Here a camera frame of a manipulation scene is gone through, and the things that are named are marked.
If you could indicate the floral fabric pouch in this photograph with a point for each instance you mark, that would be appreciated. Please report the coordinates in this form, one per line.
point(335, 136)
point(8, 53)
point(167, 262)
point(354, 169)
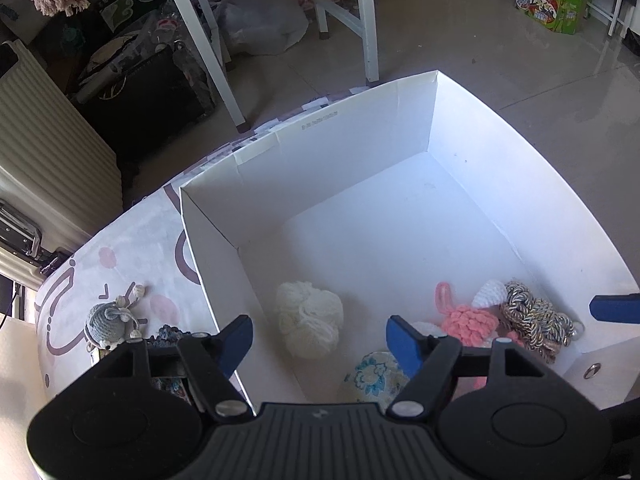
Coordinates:
point(375, 377)

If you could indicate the dark crochet scrunchie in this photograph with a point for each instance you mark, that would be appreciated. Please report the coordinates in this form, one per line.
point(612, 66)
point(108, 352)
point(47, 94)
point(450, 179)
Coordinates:
point(170, 334)

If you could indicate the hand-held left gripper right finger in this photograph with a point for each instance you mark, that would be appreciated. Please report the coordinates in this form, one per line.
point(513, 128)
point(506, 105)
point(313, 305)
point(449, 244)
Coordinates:
point(405, 347)

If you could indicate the white ribbed suitcase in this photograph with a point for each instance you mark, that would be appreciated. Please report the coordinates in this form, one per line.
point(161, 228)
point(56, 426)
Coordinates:
point(50, 150)

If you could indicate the black chair white legs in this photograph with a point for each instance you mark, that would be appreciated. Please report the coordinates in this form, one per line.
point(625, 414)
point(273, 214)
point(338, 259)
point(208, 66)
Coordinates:
point(617, 10)

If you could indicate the white chair frame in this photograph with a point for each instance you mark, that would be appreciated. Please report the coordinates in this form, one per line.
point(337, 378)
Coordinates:
point(365, 25)

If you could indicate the pink crochet doll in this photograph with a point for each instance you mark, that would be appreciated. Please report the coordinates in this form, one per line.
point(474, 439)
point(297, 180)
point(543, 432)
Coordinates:
point(470, 322)

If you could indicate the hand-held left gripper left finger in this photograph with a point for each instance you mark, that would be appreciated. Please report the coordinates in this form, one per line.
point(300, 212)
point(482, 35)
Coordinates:
point(235, 342)

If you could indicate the green patterned box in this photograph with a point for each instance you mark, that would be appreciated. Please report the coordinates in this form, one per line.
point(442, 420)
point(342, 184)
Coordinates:
point(130, 7)

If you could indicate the white plastic bag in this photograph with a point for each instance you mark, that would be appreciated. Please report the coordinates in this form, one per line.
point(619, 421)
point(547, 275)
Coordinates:
point(260, 20)

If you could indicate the white yarn ball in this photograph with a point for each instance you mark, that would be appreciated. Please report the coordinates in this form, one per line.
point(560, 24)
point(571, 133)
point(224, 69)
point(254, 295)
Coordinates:
point(310, 317)

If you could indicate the white cardboard box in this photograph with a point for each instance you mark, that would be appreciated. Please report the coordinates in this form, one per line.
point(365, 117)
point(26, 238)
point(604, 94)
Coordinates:
point(375, 235)

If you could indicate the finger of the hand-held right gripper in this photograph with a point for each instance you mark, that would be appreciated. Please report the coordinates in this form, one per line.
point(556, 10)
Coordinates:
point(617, 309)

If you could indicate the grey crochet mouse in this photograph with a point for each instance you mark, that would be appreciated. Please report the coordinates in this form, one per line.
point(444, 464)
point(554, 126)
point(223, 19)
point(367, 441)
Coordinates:
point(105, 322)

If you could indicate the black bag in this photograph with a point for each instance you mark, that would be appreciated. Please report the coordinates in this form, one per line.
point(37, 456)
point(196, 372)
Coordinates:
point(150, 95)

